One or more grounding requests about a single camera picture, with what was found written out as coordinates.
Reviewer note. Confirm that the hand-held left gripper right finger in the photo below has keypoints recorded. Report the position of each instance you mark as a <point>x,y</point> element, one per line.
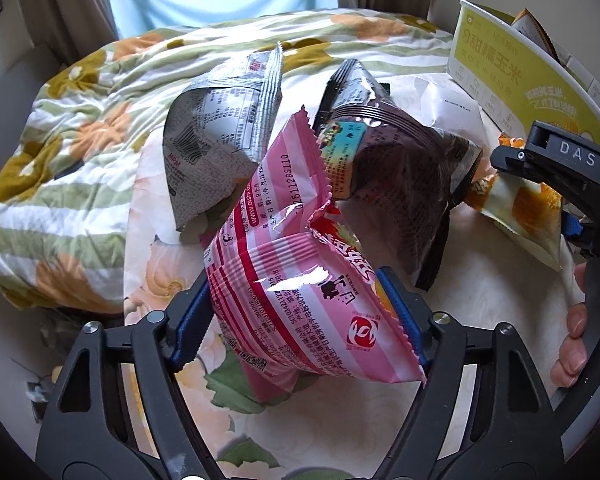
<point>402,305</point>

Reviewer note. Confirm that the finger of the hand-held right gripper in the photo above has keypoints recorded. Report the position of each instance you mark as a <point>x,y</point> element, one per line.
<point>555,160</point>
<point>595,235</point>

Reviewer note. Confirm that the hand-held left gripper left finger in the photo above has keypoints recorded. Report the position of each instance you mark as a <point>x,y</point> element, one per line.
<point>192,330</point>

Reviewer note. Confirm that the orange bread packet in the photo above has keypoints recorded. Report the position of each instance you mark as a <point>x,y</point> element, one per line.
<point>525,210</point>

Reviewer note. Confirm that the white floral tray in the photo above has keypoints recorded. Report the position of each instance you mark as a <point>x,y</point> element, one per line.
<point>480,285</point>

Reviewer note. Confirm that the pink striped snack packet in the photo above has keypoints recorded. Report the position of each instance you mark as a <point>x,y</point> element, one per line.
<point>300,310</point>

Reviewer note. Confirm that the yellow-green cardboard box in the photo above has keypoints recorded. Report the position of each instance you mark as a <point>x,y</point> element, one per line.
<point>490,65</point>

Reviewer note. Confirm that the person's right hand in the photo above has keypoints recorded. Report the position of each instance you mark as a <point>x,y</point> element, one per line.
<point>575,320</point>

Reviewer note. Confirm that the white snack packet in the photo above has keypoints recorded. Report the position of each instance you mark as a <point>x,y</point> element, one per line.
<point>455,110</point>

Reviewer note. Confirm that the purple chip packet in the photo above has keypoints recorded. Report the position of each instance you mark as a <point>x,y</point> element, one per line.
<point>400,180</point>

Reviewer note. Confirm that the beige snack packet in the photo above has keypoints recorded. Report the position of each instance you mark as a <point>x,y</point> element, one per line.
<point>532,30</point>

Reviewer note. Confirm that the floral striped blanket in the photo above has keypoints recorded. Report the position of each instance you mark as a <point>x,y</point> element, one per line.
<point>80,160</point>

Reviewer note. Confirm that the silver snack packet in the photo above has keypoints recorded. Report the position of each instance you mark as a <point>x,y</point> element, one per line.
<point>220,125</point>

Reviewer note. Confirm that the black snack packet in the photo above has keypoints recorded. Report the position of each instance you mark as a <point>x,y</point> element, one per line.
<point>340,85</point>

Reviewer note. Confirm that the grey bed headboard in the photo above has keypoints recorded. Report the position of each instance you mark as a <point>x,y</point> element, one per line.
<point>35,65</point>

